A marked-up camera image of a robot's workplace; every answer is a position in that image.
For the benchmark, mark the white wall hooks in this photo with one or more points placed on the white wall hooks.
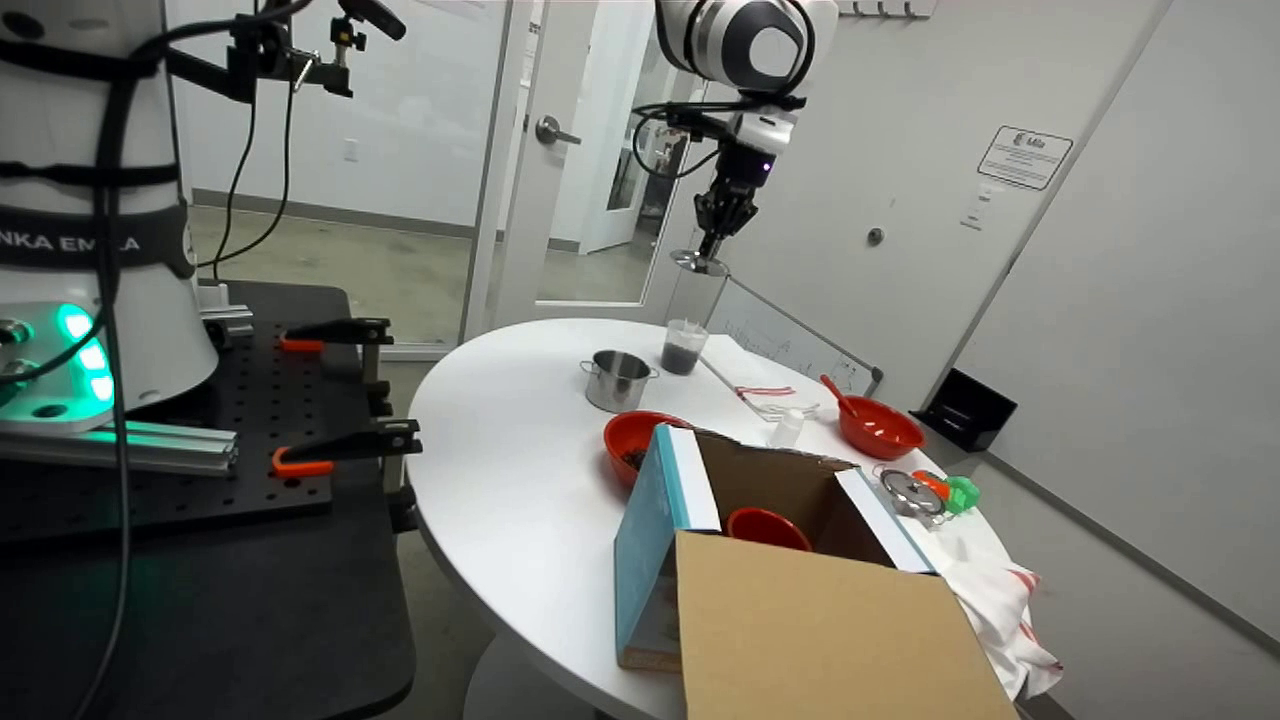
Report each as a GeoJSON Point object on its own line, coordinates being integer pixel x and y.
{"type": "Point", "coordinates": [886, 9]}

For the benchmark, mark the small silver pot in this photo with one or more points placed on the small silver pot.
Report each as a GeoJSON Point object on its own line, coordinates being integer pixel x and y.
{"type": "Point", "coordinates": [616, 382]}

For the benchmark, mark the cardboard box with teal flap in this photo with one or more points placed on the cardboard box with teal flap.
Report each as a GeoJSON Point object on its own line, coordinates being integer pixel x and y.
{"type": "Point", "coordinates": [803, 626]}

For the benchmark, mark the black perforated breadboard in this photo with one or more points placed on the black perforated breadboard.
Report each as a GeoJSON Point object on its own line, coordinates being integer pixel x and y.
{"type": "Point", "coordinates": [265, 402]}

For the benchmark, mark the small orange toy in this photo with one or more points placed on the small orange toy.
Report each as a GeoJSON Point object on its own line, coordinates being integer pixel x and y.
{"type": "Point", "coordinates": [928, 485]}

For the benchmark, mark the leaning white board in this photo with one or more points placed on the leaning white board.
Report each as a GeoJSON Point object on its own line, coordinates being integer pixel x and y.
{"type": "Point", "coordinates": [786, 332]}

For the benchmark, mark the black robot stand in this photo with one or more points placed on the black robot stand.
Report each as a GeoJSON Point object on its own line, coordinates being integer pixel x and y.
{"type": "Point", "coordinates": [241, 614]}

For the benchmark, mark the red cup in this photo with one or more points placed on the red cup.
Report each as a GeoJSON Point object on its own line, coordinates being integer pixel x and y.
{"type": "Point", "coordinates": [764, 530]}

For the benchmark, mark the aluminium rail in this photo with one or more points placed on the aluminium rail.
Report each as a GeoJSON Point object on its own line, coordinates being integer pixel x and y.
{"type": "Point", "coordinates": [161, 441]}

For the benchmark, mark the white wall sign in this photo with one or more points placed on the white wall sign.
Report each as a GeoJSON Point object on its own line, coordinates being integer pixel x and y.
{"type": "Point", "coordinates": [1024, 157]}

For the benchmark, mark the black camera on mount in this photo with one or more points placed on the black camera on mount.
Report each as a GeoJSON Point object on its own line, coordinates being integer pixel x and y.
{"type": "Point", "coordinates": [272, 46]}

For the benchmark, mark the photo poster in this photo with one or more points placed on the photo poster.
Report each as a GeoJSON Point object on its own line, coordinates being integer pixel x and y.
{"type": "Point", "coordinates": [626, 172]}

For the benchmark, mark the round silver metal strainer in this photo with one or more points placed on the round silver metal strainer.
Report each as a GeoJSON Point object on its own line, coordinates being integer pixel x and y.
{"type": "Point", "coordinates": [906, 492]}

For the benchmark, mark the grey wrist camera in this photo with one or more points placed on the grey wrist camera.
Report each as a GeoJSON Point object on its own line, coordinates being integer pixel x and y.
{"type": "Point", "coordinates": [761, 131]}

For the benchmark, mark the white door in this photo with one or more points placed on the white door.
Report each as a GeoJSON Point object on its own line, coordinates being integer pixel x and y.
{"type": "Point", "coordinates": [535, 215]}

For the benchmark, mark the black box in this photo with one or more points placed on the black box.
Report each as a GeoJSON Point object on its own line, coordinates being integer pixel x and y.
{"type": "Point", "coordinates": [970, 408]}

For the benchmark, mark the round door lock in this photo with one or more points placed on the round door lock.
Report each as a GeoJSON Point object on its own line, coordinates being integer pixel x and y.
{"type": "Point", "coordinates": [874, 239]}

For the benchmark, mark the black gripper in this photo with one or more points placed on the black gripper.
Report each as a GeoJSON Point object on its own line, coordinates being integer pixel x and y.
{"type": "Point", "coordinates": [743, 177]}

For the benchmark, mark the small green toy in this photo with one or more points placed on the small green toy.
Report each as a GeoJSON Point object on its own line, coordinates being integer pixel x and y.
{"type": "Point", "coordinates": [961, 492]}

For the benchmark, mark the white cloth with red stripes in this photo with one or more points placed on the white cloth with red stripes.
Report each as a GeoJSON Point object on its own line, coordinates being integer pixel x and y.
{"type": "Point", "coordinates": [1004, 600]}

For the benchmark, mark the clear cup with dark contents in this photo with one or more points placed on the clear cup with dark contents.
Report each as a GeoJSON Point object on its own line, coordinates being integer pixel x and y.
{"type": "Point", "coordinates": [683, 351]}

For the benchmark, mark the silver pot lid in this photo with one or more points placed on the silver pot lid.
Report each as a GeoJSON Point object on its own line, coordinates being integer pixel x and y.
{"type": "Point", "coordinates": [700, 262]}

